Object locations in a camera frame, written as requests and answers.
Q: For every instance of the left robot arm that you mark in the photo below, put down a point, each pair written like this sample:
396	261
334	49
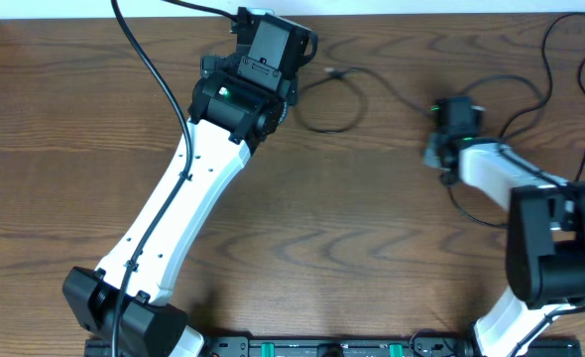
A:
239	100

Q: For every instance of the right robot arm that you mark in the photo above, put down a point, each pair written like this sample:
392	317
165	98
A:
545	229

